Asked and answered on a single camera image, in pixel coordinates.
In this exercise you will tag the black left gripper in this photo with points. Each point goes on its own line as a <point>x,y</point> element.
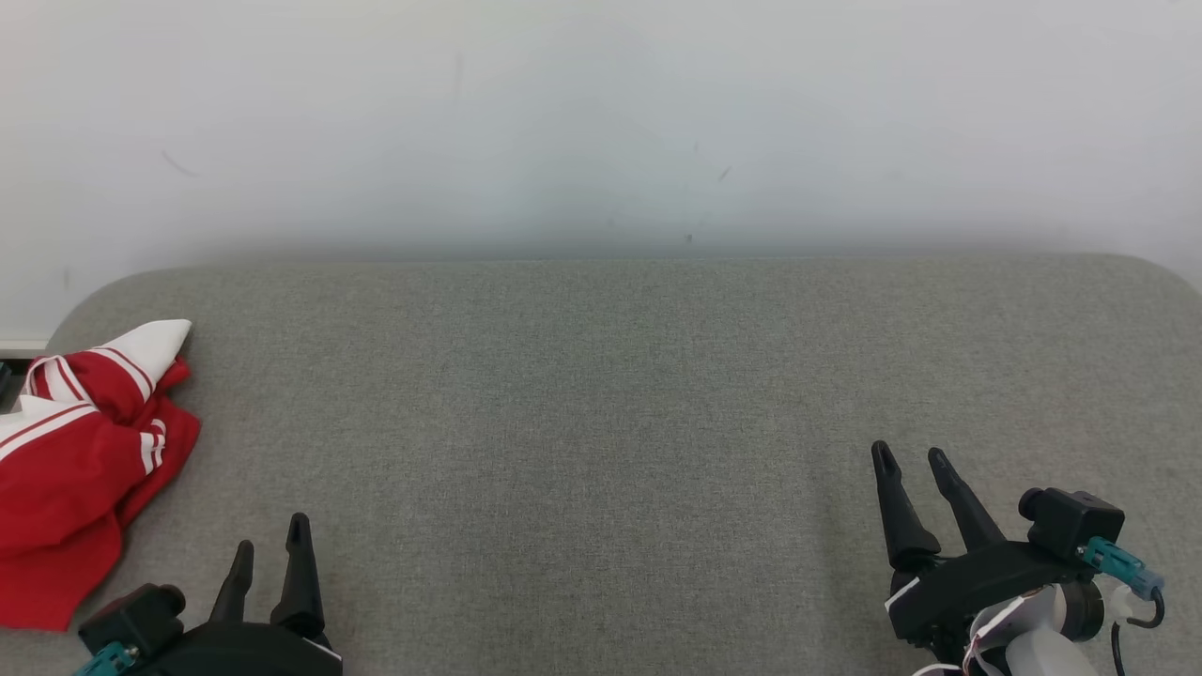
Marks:
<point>244,652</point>

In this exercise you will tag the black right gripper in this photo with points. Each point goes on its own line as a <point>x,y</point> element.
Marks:
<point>977,582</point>

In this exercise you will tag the red white basketball jersey shirt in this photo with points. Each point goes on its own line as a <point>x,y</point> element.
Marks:
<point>84,404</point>

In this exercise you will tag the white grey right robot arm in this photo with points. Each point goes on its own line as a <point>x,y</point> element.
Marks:
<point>1042,648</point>

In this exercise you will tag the grey fabric sofa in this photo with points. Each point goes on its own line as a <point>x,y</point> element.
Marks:
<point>601,422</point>

